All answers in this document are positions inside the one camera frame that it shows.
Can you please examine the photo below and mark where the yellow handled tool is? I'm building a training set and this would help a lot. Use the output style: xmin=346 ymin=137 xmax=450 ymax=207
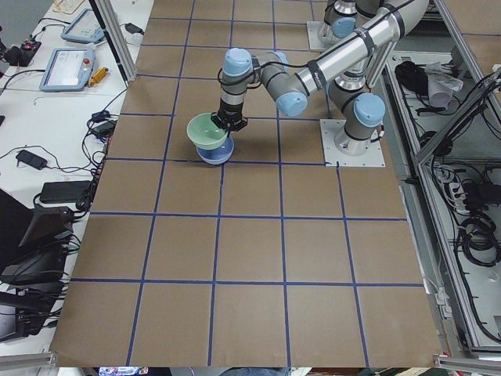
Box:
xmin=88 ymin=67 xmax=109 ymax=87

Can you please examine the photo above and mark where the white power strip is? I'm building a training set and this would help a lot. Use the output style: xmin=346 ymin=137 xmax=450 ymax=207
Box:
xmin=445 ymin=168 xmax=469 ymax=215

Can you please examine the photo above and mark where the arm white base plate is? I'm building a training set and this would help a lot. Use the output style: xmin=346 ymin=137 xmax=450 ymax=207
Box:
xmin=306 ymin=21 xmax=332 ymax=52
xmin=320 ymin=119 xmax=386 ymax=168

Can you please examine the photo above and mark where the black laptop power brick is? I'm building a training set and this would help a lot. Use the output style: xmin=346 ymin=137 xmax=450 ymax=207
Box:
xmin=39 ymin=180 xmax=91 ymax=204

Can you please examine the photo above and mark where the black bag on shelf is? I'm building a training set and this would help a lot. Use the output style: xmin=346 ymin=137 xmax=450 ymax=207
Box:
xmin=395 ymin=61 xmax=428 ymax=96

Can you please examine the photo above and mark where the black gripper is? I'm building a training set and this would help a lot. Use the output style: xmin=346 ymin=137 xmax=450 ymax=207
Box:
xmin=211 ymin=100 xmax=248 ymax=138

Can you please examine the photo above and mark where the blue bowl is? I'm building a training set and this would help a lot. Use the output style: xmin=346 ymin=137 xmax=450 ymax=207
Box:
xmin=196 ymin=137 xmax=235 ymax=165

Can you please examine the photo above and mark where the black monitor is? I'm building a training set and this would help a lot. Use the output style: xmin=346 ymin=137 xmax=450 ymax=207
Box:
xmin=1 ymin=191 xmax=74 ymax=286

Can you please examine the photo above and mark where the aluminium frame post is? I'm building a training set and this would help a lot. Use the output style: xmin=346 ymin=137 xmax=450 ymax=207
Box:
xmin=88 ymin=0 xmax=137 ymax=82

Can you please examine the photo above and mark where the black smartphone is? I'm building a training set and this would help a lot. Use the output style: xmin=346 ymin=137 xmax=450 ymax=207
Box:
xmin=16 ymin=150 xmax=48 ymax=170

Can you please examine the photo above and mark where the blue teach pendant near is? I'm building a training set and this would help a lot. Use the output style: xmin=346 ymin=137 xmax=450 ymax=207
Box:
xmin=39 ymin=48 xmax=96 ymax=92

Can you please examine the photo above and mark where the green bowl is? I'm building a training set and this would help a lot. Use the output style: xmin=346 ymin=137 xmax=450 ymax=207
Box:
xmin=186 ymin=113 xmax=227 ymax=150

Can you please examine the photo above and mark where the blue teach pendant far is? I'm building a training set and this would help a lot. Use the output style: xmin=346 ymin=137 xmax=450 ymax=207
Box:
xmin=61 ymin=8 xmax=104 ymax=44

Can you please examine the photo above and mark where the white crumpled cloth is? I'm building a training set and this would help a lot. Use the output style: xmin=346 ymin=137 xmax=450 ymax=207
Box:
xmin=424 ymin=63 xmax=463 ymax=109

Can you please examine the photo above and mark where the blue teach pendant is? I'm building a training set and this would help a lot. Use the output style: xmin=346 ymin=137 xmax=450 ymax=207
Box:
xmin=61 ymin=8 xmax=104 ymax=44
xmin=39 ymin=48 xmax=96 ymax=92

